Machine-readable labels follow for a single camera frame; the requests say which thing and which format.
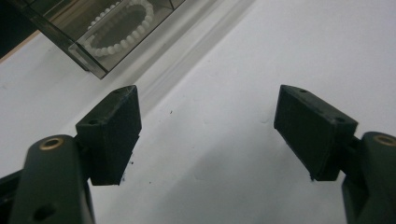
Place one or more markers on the smoky transparent compartment box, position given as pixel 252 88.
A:
pixel 67 23

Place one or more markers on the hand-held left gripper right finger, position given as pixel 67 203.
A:
pixel 311 133

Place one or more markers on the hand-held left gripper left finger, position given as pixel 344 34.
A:
pixel 112 140

